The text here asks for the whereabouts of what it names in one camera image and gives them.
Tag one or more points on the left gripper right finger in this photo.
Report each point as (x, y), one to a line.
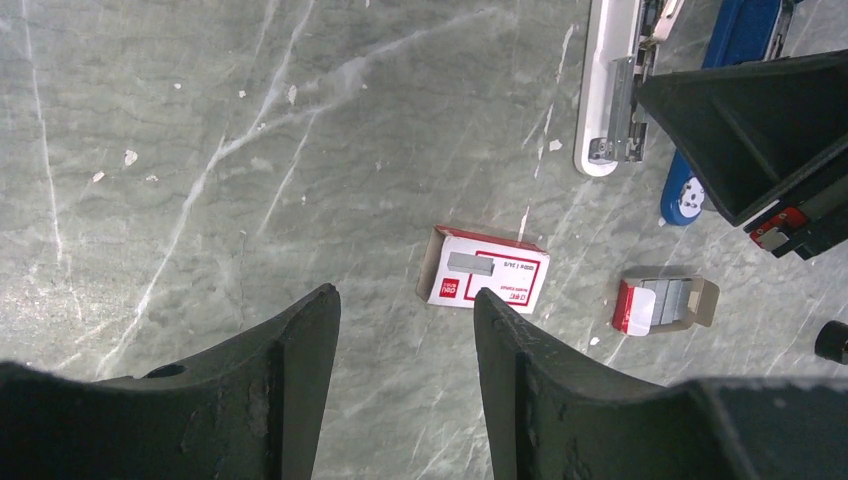
(552, 412)

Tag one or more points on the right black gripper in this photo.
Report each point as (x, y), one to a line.
(794, 126)

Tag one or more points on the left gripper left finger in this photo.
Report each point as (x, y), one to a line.
(250, 407)

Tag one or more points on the blue black stapler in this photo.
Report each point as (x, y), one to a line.
(744, 32)

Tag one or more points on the staple box tray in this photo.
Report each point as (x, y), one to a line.
(634, 307)

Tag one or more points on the silver staple strip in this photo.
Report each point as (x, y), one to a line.
(671, 299)

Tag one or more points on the beige white stapler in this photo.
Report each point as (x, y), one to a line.
(622, 45)

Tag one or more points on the red white staple box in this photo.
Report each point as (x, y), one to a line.
(459, 263)

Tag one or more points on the red emergency stop button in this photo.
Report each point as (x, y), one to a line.
(831, 342)

